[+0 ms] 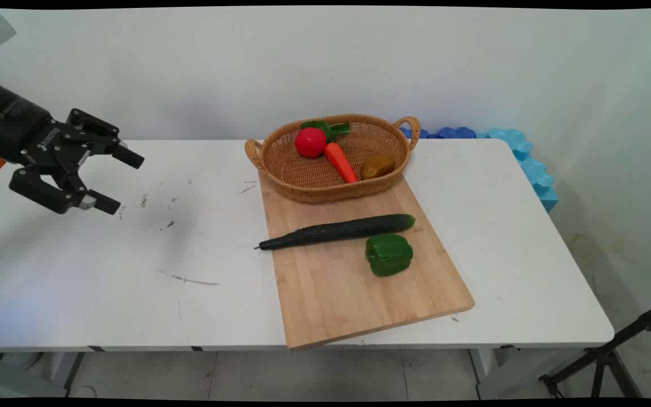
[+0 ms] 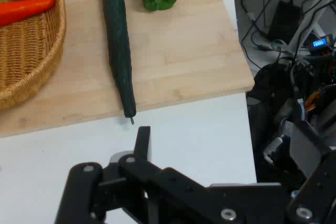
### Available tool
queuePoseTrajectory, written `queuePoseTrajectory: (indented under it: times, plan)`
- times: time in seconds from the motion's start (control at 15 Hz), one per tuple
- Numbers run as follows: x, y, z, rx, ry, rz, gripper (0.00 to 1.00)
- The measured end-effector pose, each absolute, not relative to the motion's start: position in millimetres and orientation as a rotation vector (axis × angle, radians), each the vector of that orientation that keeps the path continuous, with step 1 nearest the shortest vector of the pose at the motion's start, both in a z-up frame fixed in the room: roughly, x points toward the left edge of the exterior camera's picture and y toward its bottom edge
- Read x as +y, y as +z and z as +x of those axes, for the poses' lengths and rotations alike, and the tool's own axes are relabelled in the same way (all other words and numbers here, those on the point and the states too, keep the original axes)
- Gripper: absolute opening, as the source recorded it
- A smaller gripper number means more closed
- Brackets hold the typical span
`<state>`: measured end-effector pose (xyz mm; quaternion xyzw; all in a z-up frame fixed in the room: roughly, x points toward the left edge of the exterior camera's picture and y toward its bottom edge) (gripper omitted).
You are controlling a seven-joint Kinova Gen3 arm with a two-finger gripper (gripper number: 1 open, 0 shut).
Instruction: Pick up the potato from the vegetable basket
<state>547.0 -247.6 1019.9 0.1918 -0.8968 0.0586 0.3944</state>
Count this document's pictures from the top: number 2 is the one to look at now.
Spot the orange carrot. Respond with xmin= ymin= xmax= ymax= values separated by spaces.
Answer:
xmin=0 ymin=0 xmax=56 ymax=27

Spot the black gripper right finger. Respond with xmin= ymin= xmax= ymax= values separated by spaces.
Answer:
xmin=119 ymin=150 xmax=336 ymax=224

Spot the bamboo cutting board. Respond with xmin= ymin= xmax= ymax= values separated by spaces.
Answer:
xmin=0 ymin=0 xmax=255 ymax=138

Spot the woven wicker basket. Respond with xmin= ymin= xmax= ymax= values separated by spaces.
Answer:
xmin=0 ymin=0 xmax=67 ymax=111

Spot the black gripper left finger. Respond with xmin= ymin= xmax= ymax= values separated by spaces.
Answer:
xmin=55 ymin=126 xmax=152 ymax=224

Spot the long dark green cucumber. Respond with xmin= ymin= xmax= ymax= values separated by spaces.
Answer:
xmin=98 ymin=0 xmax=137 ymax=125

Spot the grey metal frame strut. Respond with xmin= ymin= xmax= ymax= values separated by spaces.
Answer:
xmin=288 ymin=0 xmax=336 ymax=51

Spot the black power adapter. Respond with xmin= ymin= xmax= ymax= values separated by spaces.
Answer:
xmin=267 ymin=0 xmax=302 ymax=42

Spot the thin black floor cable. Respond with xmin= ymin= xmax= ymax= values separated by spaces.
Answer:
xmin=240 ymin=0 xmax=279 ymax=70

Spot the device with blue display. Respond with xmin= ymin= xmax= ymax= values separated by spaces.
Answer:
xmin=306 ymin=34 xmax=336 ymax=54

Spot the black machine with coloured wires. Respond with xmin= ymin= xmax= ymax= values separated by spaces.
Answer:
xmin=246 ymin=50 xmax=336 ymax=196

